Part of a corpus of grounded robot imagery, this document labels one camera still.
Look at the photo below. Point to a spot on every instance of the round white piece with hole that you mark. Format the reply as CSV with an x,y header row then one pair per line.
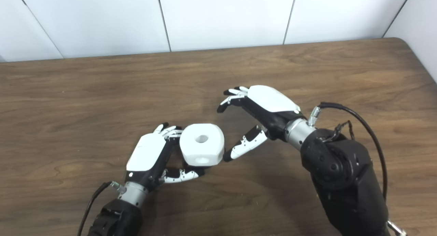
x,y
191,150

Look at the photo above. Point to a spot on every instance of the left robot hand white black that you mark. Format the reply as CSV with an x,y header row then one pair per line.
x,y
146,154

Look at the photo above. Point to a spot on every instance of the black flanged holder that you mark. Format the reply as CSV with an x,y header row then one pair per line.
x,y
194,168

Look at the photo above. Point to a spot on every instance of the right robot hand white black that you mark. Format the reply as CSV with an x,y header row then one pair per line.
x,y
271,99

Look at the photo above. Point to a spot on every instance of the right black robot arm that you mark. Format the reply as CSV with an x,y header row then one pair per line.
x,y
344,188

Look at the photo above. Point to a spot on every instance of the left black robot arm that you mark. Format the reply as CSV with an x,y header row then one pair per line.
x,y
121,219

